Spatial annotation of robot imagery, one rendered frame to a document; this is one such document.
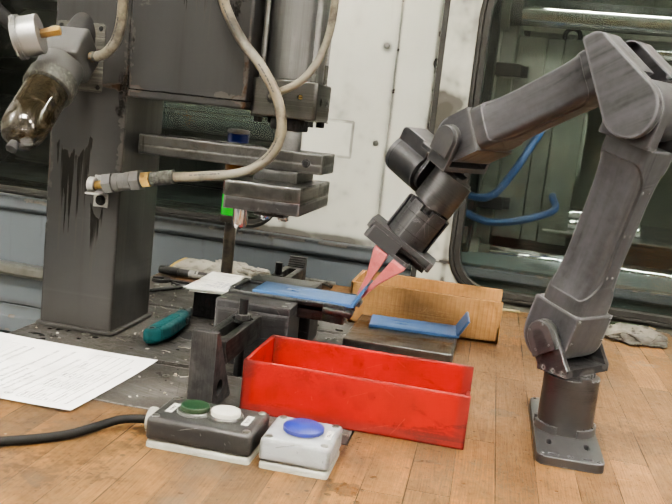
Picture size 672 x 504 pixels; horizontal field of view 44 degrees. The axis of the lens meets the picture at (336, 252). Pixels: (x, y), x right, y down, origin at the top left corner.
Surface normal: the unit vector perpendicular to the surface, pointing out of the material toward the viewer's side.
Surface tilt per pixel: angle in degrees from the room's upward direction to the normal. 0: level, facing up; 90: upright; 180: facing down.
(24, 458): 0
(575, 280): 80
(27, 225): 90
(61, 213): 90
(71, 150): 90
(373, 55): 90
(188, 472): 0
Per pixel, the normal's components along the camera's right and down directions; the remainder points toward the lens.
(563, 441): 0.11, -0.98
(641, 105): -0.77, 0.02
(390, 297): -0.19, 0.14
